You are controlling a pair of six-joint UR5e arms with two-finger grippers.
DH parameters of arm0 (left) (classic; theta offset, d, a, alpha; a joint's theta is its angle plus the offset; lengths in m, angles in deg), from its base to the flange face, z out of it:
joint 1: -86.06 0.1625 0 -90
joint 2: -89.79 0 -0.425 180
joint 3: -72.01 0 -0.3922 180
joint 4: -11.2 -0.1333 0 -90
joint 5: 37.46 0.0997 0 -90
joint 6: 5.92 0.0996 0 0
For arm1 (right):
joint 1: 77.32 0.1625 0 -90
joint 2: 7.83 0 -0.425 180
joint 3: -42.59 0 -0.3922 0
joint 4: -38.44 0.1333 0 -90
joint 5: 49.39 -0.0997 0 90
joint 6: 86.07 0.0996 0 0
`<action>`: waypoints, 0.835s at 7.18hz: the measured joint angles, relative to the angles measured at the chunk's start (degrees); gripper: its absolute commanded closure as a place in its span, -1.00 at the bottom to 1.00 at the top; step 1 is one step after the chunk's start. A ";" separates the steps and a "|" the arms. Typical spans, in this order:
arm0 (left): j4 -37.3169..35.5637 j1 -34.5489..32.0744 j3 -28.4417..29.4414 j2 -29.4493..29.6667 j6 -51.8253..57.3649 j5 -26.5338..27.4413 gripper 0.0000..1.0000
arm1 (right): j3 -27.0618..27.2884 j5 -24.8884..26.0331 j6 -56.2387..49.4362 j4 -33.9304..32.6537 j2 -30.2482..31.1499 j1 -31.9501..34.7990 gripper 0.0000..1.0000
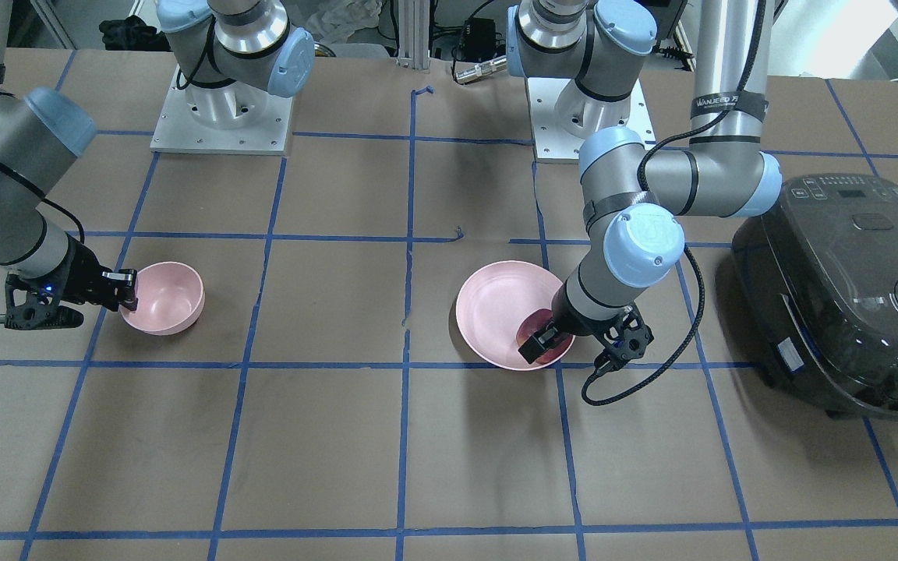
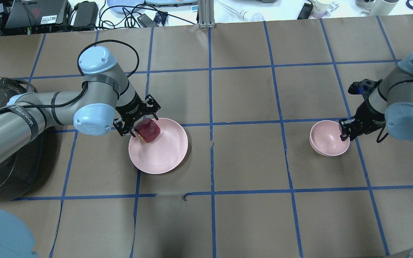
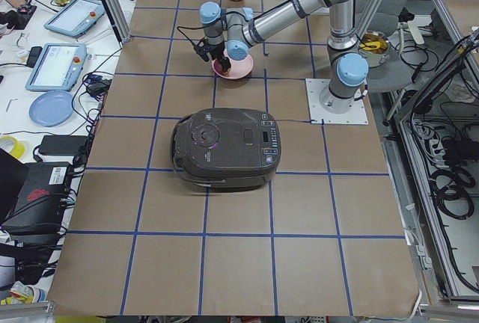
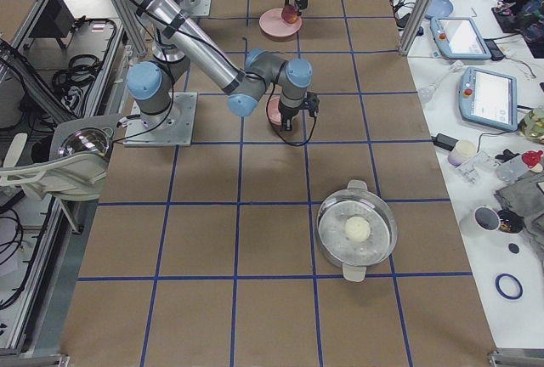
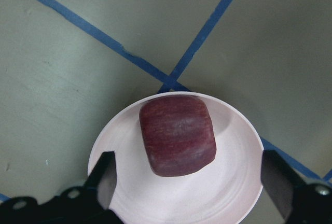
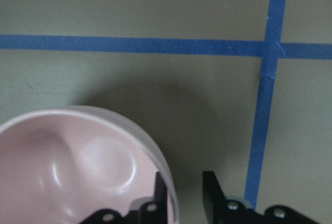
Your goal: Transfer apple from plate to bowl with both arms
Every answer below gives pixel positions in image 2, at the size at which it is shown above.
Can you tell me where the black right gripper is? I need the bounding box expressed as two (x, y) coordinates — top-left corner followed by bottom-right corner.
(338, 81), (385, 142)

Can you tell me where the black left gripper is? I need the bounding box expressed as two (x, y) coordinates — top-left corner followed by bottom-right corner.
(113, 94), (161, 137)

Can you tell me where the red apple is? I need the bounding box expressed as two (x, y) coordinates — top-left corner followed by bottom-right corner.
(134, 118), (161, 143)

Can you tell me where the pink bowl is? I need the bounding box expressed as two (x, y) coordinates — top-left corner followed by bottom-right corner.
(309, 120), (350, 157)

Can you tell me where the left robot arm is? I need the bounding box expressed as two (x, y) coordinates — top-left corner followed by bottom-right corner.
(0, 41), (161, 163)

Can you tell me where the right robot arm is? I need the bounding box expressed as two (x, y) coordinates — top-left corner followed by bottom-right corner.
(339, 52), (413, 142)

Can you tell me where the pink plate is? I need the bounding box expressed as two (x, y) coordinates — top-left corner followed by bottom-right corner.
(128, 118), (189, 175)

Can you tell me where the blue plate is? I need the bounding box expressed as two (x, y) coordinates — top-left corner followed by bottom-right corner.
(106, 0), (145, 14)

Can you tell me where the black power adapter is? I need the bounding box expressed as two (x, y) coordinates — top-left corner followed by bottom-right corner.
(71, 1), (98, 31)

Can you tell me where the white mug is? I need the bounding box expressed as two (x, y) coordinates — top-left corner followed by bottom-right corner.
(368, 0), (399, 16)

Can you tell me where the dark grey rice cooker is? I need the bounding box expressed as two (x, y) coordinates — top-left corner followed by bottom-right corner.
(0, 78), (58, 201)

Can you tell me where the light bulb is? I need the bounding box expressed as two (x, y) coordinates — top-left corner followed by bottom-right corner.
(235, 9), (265, 22)

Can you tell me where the black laptop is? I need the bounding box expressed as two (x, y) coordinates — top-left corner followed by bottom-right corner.
(5, 0), (72, 30)

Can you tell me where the aluminium frame post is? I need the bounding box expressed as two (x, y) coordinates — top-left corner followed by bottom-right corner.
(197, 0), (216, 28)

